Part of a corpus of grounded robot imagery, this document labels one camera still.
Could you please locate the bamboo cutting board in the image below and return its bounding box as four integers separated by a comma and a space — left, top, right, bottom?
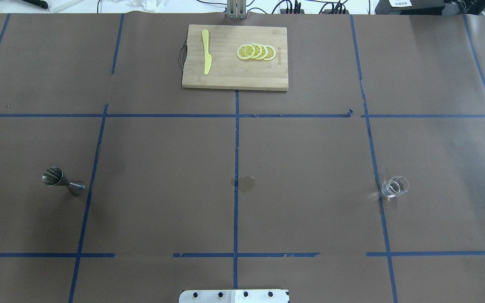
181, 24, 289, 91

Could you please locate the aluminium frame post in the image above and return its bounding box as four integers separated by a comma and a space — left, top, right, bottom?
226, 0, 248, 20

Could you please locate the yellow plastic knife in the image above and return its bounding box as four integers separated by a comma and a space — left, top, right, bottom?
201, 29, 213, 75

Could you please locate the clear glass cup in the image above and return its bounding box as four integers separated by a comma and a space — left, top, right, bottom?
381, 175, 410, 198

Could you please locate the steel jigger measuring cup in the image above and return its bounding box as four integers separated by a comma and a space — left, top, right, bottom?
42, 167, 87, 196

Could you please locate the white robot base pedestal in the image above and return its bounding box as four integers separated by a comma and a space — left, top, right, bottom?
179, 289, 290, 303

